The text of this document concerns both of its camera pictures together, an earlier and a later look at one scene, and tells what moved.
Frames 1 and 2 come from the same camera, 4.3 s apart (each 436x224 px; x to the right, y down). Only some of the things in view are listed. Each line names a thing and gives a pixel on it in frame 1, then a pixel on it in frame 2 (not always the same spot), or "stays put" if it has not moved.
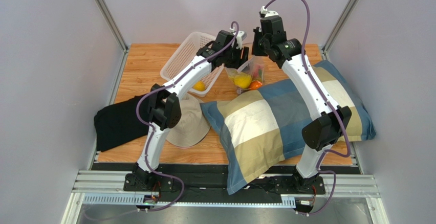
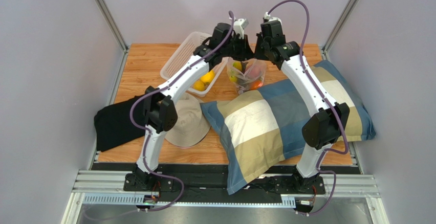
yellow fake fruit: (199, 86) stays put
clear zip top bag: (250, 75) stays put
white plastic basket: (184, 55) stays put
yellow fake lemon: (242, 80) to (208, 77)
